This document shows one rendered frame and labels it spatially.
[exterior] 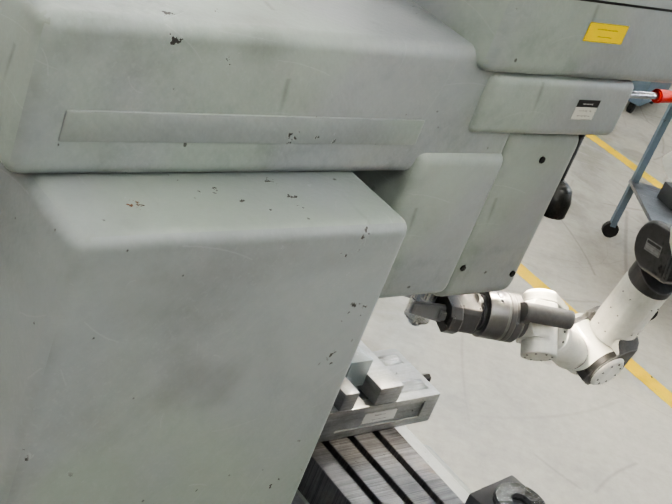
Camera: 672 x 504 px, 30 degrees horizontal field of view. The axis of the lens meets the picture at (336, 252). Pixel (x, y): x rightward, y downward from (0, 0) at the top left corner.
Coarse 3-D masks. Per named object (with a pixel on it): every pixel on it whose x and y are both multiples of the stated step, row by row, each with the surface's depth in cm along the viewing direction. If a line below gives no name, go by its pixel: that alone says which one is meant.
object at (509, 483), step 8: (504, 480) 205; (512, 480) 206; (488, 488) 202; (496, 488) 200; (504, 488) 201; (512, 488) 202; (520, 488) 202; (528, 488) 203; (472, 496) 199; (480, 496) 199; (488, 496) 200; (496, 496) 198; (504, 496) 199; (512, 496) 201; (520, 496) 201; (528, 496) 201; (536, 496) 202
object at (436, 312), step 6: (414, 306) 214; (420, 306) 214; (426, 306) 214; (432, 306) 214; (438, 306) 215; (444, 306) 215; (414, 312) 214; (420, 312) 215; (426, 312) 215; (432, 312) 215; (438, 312) 215; (444, 312) 215; (432, 318) 216; (438, 318) 215; (444, 318) 215
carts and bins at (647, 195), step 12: (660, 132) 581; (648, 156) 587; (636, 168) 593; (636, 180) 593; (624, 192) 599; (636, 192) 584; (648, 192) 588; (660, 192) 584; (624, 204) 599; (648, 204) 574; (660, 204) 580; (612, 216) 605; (648, 216) 563; (660, 216) 566; (612, 228) 605
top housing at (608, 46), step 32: (416, 0) 180; (448, 0) 175; (480, 0) 171; (512, 0) 167; (544, 0) 170; (576, 0) 174; (608, 0) 178; (640, 0) 182; (480, 32) 171; (512, 32) 170; (544, 32) 174; (576, 32) 178; (608, 32) 182; (640, 32) 187; (480, 64) 172; (512, 64) 174; (544, 64) 178; (576, 64) 182; (608, 64) 187; (640, 64) 191
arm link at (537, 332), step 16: (512, 304) 219; (528, 304) 217; (544, 304) 223; (512, 320) 218; (528, 320) 218; (544, 320) 218; (560, 320) 219; (512, 336) 220; (528, 336) 221; (544, 336) 221; (528, 352) 221; (544, 352) 220
